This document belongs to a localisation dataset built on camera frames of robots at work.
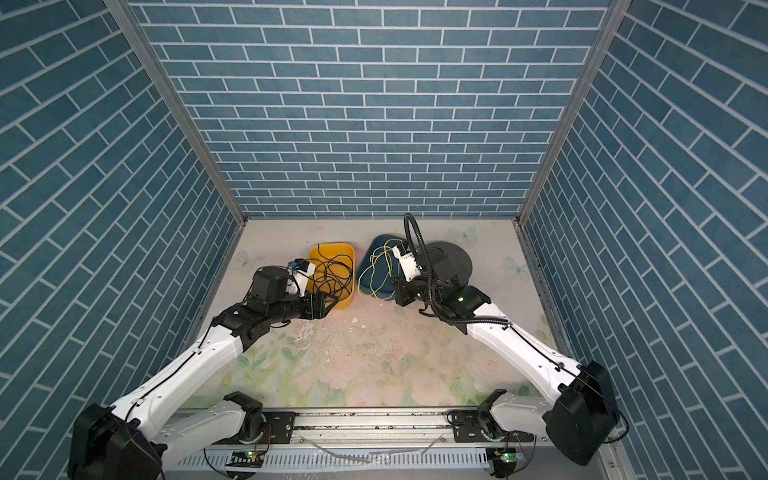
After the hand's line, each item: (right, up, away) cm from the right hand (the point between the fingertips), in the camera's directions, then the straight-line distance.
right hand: (387, 276), depth 77 cm
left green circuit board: (-34, -44, -5) cm, 56 cm away
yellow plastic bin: (-20, +7, +29) cm, 36 cm away
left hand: (-15, -6, +3) cm, 17 cm away
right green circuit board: (+29, -43, -6) cm, 52 cm away
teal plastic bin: (-3, +2, +7) cm, 8 cm away
